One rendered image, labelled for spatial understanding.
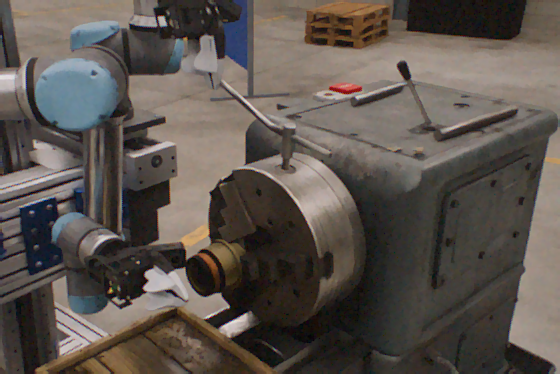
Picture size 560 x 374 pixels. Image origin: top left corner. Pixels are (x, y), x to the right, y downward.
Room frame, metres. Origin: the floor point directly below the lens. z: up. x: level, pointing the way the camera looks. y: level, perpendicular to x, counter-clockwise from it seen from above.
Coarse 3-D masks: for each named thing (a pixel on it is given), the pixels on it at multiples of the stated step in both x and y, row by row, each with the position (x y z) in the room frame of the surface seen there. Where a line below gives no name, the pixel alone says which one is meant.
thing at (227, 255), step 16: (192, 256) 0.97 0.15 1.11; (208, 256) 0.96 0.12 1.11; (224, 256) 0.96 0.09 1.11; (192, 272) 0.97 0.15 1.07; (208, 272) 0.93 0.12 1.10; (224, 272) 0.94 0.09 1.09; (240, 272) 0.96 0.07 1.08; (192, 288) 0.96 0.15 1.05; (208, 288) 0.93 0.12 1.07; (224, 288) 0.94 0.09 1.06
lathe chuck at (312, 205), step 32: (256, 192) 1.06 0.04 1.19; (288, 192) 1.00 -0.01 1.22; (320, 192) 1.03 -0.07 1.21; (256, 224) 1.06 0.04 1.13; (288, 224) 1.00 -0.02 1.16; (320, 224) 0.98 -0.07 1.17; (320, 256) 0.95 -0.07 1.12; (352, 256) 1.00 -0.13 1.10; (256, 288) 1.06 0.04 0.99; (288, 288) 1.00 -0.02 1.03; (320, 288) 0.94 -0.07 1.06; (288, 320) 0.99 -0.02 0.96
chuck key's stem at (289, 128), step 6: (288, 126) 1.06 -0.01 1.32; (294, 126) 1.06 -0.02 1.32; (288, 132) 1.05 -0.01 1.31; (294, 132) 1.06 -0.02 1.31; (282, 138) 1.06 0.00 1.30; (288, 138) 1.06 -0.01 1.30; (282, 144) 1.06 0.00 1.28; (288, 144) 1.06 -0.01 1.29; (282, 150) 1.06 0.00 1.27; (288, 150) 1.06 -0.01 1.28; (282, 156) 1.06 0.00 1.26; (288, 156) 1.06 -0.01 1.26; (282, 162) 1.07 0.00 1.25; (288, 162) 1.06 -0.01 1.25; (282, 168) 1.07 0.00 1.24; (288, 168) 1.07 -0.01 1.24
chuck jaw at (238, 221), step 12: (228, 180) 1.12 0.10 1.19; (216, 192) 1.08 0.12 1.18; (228, 192) 1.07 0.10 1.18; (240, 192) 1.09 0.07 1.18; (216, 204) 1.08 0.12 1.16; (228, 204) 1.06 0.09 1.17; (240, 204) 1.07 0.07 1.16; (216, 216) 1.05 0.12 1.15; (228, 216) 1.04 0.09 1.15; (240, 216) 1.05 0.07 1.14; (216, 228) 1.05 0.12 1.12; (228, 228) 1.02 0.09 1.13; (240, 228) 1.04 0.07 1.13; (252, 228) 1.05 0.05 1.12; (228, 240) 1.01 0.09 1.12
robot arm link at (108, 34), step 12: (84, 24) 1.61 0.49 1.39; (96, 24) 1.60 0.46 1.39; (108, 24) 1.59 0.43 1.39; (72, 36) 1.56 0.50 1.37; (84, 36) 1.54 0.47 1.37; (96, 36) 1.54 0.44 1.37; (108, 36) 1.55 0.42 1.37; (120, 36) 1.57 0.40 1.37; (72, 48) 1.55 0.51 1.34; (108, 48) 1.55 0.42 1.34; (120, 48) 1.56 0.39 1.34
